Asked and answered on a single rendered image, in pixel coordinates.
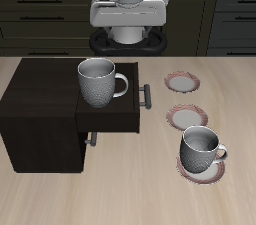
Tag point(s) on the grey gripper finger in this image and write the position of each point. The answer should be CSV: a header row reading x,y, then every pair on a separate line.
x,y
146,31
108,32

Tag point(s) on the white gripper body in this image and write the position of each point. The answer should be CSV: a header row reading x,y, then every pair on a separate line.
x,y
128,15

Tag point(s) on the white porcelain mug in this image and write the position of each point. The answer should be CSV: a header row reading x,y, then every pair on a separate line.
x,y
196,155
97,85

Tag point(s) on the red rimmed white plate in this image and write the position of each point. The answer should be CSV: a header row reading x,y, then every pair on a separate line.
x,y
181,82
186,118
213,174

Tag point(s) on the dark wooden cabinet drawer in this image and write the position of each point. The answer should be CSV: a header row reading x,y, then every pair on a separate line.
x,y
123,115

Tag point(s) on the dark kitchen cupboard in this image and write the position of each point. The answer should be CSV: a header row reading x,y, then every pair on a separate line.
x,y
43,32

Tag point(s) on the grey kitchen cupboard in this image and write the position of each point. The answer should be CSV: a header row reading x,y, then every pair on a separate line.
x,y
233,29

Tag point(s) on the dark wooden cabinet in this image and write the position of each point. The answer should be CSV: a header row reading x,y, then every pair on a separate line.
x,y
36,102

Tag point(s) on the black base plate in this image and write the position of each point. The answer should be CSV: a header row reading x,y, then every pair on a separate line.
x,y
100,45

